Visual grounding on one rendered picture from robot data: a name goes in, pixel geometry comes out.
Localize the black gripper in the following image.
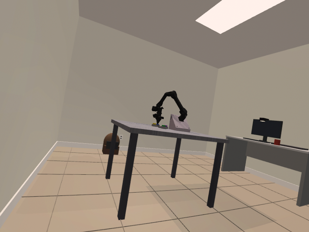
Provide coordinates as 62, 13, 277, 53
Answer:
154, 112, 164, 124

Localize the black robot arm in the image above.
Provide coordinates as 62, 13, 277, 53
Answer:
152, 90, 187, 122

